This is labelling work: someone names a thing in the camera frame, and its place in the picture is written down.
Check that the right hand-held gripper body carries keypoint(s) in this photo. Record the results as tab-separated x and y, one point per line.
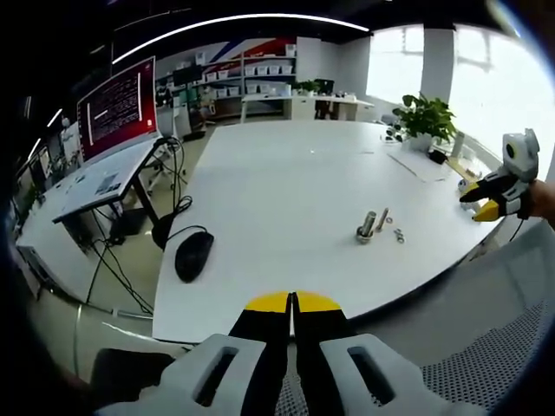
522	156

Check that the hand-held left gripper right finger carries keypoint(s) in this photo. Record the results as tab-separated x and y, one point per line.
321	329

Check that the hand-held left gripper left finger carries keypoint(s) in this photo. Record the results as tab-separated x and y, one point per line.
260	329

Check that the small steel threaded stud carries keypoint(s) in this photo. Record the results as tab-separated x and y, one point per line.
383	219

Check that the large steel threaded stud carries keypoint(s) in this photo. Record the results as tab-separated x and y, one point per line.
369	221

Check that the wooden board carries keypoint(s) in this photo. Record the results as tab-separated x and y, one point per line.
461	167

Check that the small black box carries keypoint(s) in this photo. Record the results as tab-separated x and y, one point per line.
438	157

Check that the white paper sheet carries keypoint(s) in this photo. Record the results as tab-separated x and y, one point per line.
416	167

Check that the potted green plant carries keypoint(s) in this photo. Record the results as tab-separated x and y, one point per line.
427	119

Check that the black computer mouse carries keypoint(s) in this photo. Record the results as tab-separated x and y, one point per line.
194	258

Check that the grey mesh office chair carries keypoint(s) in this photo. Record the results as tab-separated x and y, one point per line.
477	368

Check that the white office chair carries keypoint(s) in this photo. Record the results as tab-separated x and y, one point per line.
165	169

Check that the black office chair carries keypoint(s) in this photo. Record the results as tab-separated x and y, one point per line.
324	102

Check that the white counter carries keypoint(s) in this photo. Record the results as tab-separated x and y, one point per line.
299	106

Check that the printed card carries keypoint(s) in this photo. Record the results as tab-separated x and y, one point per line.
107	183

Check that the grey standing desk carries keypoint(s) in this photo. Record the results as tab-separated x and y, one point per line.
112	167

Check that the storage shelf with white bins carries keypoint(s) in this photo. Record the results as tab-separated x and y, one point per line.
264	69

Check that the computer monitor with red screen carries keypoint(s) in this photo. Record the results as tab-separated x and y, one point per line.
119	108

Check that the long curved ceiling light strip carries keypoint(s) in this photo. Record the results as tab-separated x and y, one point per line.
225	21

